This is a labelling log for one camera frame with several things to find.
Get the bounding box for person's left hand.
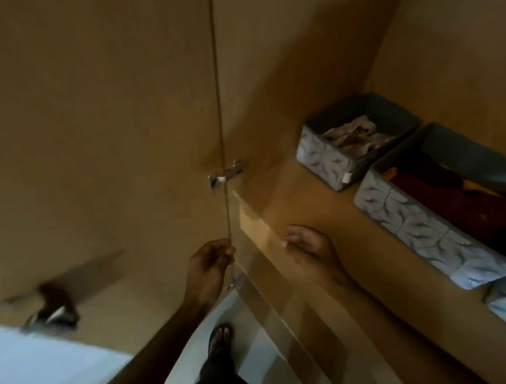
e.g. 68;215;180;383
179;238;242;314

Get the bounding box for person's right hand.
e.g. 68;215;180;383
280;220;354;292

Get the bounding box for person's right forearm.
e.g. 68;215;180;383
327;264;489;384

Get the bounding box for person's left forearm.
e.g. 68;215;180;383
60;290;231;384

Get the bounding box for metal door hinge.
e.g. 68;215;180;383
207;159;248;191
225;274;247;292

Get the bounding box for small grey patterned fabric box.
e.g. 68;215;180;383
291;88;428;195

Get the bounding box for person's black sandal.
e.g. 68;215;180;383
206;324;236;363

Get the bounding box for light crumpled cloths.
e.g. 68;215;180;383
319;113;399;163

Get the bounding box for long grey patterned fabric box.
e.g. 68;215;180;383
347;116;506;300

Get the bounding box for dark red folded clothing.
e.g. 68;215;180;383
386;145;506;254

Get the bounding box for brown wardrobe door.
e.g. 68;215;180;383
0;0;242;367

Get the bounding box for brown wooden wardrobe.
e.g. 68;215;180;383
209;0;506;384

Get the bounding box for metal door handle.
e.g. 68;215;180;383
16;280;81;335

